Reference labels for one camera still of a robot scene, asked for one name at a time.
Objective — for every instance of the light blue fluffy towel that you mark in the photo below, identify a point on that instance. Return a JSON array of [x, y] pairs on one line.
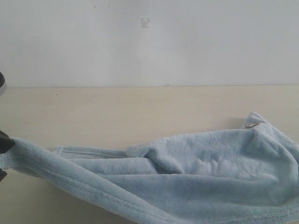
[[248, 175]]

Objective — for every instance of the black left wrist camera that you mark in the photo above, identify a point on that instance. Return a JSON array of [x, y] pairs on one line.
[[3, 84]]

